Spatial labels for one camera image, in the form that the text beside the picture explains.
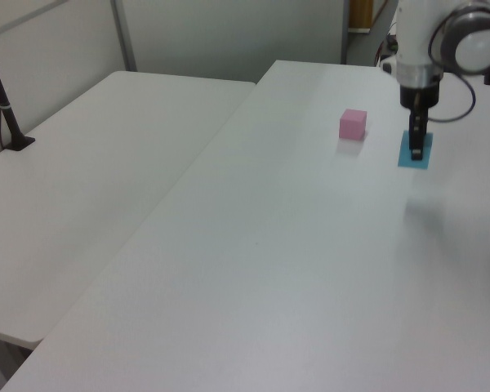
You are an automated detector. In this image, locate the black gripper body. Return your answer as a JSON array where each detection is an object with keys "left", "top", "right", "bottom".
[{"left": 399, "top": 78, "right": 441, "bottom": 113}]

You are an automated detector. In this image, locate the blue cube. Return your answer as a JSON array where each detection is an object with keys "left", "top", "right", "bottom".
[{"left": 397, "top": 130, "right": 434, "bottom": 170}]

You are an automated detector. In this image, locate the pink cube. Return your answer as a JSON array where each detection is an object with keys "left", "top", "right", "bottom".
[{"left": 338, "top": 108, "right": 368, "bottom": 141}]

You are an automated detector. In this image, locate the wooden board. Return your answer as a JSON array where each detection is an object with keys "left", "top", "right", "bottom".
[{"left": 347, "top": 0, "right": 375, "bottom": 33}]

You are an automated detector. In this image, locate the white side table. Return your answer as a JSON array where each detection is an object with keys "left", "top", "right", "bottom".
[{"left": 0, "top": 69, "right": 258, "bottom": 351}]

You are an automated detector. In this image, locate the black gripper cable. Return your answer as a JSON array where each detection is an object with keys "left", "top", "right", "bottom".
[{"left": 427, "top": 7, "right": 478, "bottom": 123}]

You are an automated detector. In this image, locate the small electronics unit with wires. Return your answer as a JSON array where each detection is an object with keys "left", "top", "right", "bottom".
[{"left": 374, "top": 31, "right": 399, "bottom": 75}]

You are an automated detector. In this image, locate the grey metal post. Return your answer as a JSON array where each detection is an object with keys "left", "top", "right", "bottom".
[{"left": 340, "top": 0, "right": 353, "bottom": 65}]

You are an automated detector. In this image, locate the grey partition post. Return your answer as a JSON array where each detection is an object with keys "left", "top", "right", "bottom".
[{"left": 109, "top": 0, "right": 139, "bottom": 73}]

